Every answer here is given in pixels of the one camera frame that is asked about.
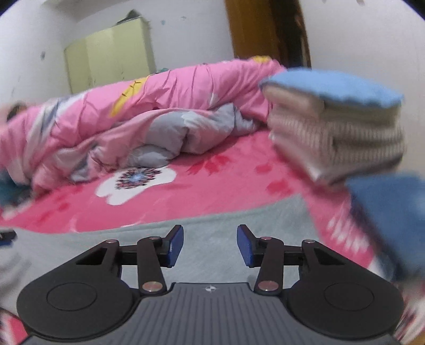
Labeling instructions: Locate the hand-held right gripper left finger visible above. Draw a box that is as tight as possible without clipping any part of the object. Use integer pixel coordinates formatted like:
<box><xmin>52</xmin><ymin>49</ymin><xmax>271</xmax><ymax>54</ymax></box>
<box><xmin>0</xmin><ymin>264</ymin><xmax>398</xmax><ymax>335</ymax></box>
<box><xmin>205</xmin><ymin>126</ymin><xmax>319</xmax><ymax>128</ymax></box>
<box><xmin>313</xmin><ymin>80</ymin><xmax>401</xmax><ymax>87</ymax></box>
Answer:
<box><xmin>76</xmin><ymin>225</ymin><xmax>184</xmax><ymax>295</ymax></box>

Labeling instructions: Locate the beige folded cloth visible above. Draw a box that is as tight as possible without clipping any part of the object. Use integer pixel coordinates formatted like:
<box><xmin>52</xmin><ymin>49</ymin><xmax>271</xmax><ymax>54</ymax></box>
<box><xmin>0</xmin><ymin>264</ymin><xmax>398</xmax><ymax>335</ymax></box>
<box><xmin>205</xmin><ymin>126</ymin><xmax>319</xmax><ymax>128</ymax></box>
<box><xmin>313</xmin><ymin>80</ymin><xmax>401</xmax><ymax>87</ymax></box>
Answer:
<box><xmin>264</xmin><ymin>87</ymin><xmax>328</xmax><ymax>111</ymax></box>

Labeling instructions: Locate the pink checked folded cloth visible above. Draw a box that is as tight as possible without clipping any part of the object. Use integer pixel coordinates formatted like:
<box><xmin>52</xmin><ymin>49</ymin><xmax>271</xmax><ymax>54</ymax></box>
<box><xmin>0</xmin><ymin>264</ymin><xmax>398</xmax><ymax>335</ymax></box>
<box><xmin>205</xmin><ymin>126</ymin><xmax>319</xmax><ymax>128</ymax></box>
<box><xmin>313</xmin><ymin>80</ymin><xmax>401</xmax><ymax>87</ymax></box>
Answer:
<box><xmin>267</xmin><ymin>106</ymin><xmax>407</xmax><ymax>166</ymax></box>

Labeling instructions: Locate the pale green wardrobe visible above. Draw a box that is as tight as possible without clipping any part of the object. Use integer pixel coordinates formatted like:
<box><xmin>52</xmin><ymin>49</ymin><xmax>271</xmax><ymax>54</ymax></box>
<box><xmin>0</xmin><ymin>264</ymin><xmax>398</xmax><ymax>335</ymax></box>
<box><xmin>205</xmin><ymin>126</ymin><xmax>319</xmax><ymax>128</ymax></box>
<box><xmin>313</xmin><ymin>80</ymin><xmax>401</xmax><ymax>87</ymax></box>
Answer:
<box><xmin>64</xmin><ymin>16</ymin><xmax>156</xmax><ymax>95</ymax></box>

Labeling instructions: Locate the pink floral bed sheet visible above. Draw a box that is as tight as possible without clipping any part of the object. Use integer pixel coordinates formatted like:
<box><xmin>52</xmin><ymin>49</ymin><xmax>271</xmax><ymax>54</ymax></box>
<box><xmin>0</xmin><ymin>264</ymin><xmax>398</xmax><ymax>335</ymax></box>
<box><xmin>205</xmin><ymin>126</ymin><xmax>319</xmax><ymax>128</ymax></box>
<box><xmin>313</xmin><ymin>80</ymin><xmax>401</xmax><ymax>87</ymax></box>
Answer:
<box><xmin>0</xmin><ymin>128</ymin><xmax>425</xmax><ymax>345</ymax></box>

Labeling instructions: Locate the wooden door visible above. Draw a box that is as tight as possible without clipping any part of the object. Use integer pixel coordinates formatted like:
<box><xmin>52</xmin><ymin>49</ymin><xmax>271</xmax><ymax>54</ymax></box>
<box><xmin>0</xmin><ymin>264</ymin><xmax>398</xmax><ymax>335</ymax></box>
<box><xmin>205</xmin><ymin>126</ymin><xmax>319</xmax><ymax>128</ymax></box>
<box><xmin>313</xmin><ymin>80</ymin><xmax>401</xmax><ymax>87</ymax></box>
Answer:
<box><xmin>225</xmin><ymin>0</ymin><xmax>313</xmax><ymax>68</ymax></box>

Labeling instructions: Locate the blue folded garment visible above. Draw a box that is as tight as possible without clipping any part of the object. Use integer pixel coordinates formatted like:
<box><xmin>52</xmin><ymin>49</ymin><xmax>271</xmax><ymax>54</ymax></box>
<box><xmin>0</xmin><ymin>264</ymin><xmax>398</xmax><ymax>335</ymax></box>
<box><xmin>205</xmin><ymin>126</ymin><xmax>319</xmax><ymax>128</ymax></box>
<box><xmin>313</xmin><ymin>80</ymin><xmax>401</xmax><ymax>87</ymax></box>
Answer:
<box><xmin>347</xmin><ymin>172</ymin><xmax>425</xmax><ymax>282</ymax></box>

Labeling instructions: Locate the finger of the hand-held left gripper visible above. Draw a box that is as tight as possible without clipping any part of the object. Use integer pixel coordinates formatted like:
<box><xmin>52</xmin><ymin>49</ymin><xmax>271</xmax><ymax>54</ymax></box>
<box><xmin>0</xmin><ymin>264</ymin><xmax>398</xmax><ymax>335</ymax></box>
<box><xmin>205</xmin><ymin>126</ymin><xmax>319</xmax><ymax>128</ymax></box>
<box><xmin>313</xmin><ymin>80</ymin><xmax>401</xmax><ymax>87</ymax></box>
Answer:
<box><xmin>0</xmin><ymin>230</ymin><xmax>17</xmax><ymax>248</ymax></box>

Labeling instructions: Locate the grey hoodie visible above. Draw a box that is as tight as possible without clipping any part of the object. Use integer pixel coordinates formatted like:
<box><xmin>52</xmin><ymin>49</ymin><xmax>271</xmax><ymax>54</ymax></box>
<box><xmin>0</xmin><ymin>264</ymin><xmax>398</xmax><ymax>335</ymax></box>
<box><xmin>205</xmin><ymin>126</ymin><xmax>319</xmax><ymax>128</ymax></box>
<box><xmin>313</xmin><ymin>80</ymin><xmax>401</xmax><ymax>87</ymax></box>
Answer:
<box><xmin>0</xmin><ymin>196</ymin><xmax>333</xmax><ymax>345</ymax></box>

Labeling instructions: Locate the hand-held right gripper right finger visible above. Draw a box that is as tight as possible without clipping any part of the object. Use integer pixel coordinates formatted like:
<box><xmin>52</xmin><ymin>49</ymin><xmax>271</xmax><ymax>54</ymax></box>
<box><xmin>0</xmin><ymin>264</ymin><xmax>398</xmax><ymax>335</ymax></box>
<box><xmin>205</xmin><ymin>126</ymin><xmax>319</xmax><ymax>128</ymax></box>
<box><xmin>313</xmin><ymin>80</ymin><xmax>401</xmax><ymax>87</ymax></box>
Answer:
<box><xmin>236</xmin><ymin>225</ymin><xmax>339</xmax><ymax>295</ymax></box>

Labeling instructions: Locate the pink floral duvet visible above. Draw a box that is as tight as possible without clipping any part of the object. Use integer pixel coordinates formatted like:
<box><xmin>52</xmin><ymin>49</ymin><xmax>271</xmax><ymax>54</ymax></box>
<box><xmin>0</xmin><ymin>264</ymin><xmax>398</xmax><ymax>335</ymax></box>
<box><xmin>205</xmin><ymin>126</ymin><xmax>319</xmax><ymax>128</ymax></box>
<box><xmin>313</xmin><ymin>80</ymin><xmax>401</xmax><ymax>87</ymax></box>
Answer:
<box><xmin>0</xmin><ymin>56</ymin><xmax>289</xmax><ymax>206</ymax></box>

